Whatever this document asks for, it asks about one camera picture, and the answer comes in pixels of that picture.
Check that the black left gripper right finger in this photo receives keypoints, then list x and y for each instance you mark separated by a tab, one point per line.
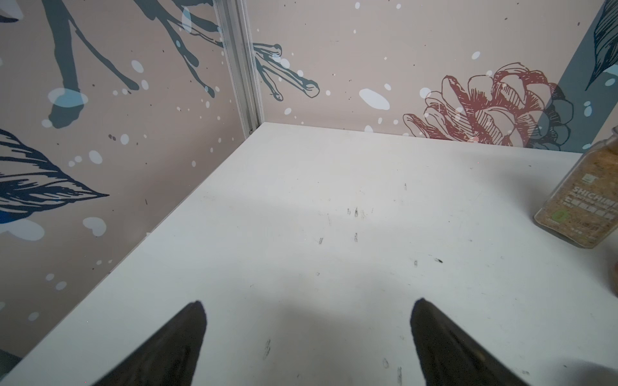
449	356

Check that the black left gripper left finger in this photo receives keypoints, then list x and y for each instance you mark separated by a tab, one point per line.
169	356

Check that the shichimi spice jar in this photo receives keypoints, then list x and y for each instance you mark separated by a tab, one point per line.
583	208

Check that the aluminium frame rail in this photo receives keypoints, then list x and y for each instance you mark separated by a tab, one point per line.
233	19

